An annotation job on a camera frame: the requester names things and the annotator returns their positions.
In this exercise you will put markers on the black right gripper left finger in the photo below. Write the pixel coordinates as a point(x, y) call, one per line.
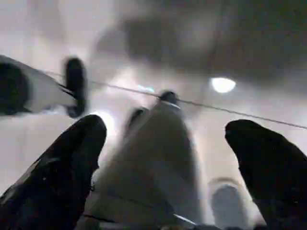
point(52, 179)

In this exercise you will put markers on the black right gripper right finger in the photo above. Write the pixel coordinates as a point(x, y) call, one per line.
point(275, 179)

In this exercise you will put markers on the round white ceiling light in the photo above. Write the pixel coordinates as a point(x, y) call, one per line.
point(223, 85)

